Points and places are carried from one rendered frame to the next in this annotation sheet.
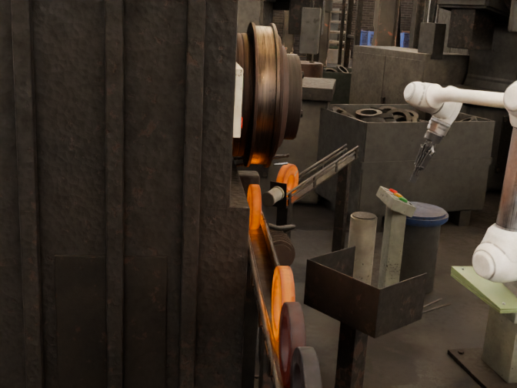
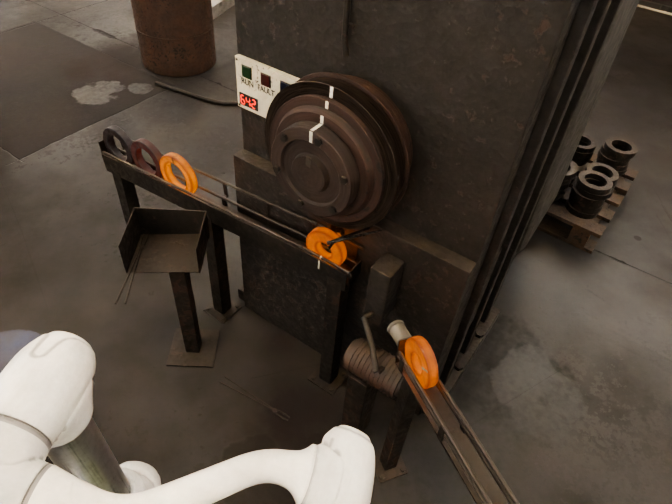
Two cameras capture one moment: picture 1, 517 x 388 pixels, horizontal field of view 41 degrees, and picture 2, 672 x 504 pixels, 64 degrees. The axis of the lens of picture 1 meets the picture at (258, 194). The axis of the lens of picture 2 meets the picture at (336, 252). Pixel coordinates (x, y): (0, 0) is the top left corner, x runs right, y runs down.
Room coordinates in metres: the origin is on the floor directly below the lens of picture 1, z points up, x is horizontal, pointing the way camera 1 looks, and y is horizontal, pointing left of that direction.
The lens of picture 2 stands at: (3.11, -1.02, 2.02)
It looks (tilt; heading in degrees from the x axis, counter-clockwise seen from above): 44 degrees down; 128
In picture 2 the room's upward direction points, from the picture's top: 6 degrees clockwise
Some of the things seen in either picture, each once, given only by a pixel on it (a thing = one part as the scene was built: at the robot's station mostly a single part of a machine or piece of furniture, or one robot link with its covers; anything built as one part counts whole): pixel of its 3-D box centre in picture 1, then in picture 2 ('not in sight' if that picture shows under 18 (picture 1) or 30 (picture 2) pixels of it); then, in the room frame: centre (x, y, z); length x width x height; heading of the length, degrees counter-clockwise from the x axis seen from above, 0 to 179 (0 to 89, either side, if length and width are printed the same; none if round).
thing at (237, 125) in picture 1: (235, 97); (267, 93); (1.92, 0.08, 1.15); 0.26 x 0.02 x 0.18; 7
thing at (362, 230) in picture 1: (358, 269); not in sight; (2.97, -0.48, 0.26); 0.12 x 0.12 x 0.52
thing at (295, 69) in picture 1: (288, 97); (313, 170); (2.28, -0.08, 1.11); 0.28 x 0.06 x 0.28; 7
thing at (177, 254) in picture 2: (355, 381); (178, 294); (1.79, -0.31, 0.36); 0.26 x 0.20 x 0.72; 42
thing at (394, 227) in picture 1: (391, 256); not in sight; (3.03, -0.64, 0.31); 0.24 x 0.16 x 0.62; 7
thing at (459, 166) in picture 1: (395, 161); not in sight; (4.86, -0.97, 0.39); 1.03 x 0.83 x 0.77; 112
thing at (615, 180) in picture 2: not in sight; (530, 150); (2.23, 1.99, 0.22); 1.20 x 0.81 x 0.44; 5
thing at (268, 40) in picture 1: (259, 95); (333, 155); (2.27, 0.01, 1.11); 0.47 x 0.06 x 0.47; 7
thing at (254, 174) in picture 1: (243, 202); (383, 287); (2.50, 0.05, 0.68); 0.11 x 0.08 x 0.24; 97
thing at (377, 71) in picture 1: (401, 108); not in sight; (6.56, -1.32, 0.55); 1.10 x 0.53 x 1.10; 27
